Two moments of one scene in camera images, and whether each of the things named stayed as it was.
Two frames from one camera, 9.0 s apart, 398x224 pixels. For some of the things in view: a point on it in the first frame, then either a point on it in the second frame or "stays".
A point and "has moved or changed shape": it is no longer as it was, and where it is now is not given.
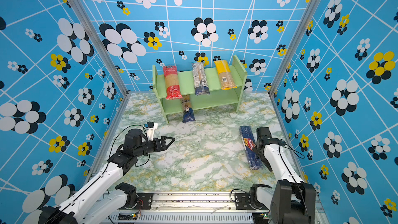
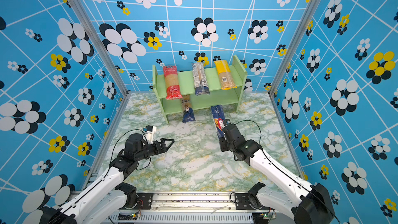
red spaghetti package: (171, 83) stays
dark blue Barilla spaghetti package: (249, 141) has moved or changed shape
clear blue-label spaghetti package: (201, 83) stays
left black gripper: (165, 146) stays
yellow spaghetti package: (226, 78) stays
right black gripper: (264, 160) → (222, 144)
